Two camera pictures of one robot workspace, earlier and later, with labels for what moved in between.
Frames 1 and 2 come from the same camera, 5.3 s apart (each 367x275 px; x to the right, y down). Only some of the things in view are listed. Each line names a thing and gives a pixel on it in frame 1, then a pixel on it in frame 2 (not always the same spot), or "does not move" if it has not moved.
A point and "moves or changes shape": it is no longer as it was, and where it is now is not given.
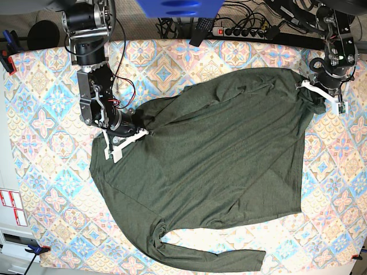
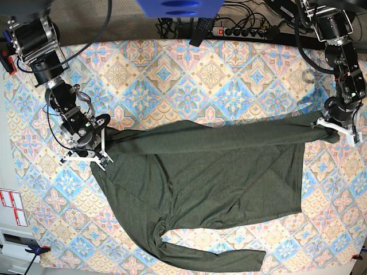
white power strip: [239, 32] does not move
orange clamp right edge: [356, 257] does not move
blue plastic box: [180, 8] does not move
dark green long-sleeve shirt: [227, 150] moves or changes shape
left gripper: [123, 124] → [83, 133]
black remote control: [202, 29] does not move
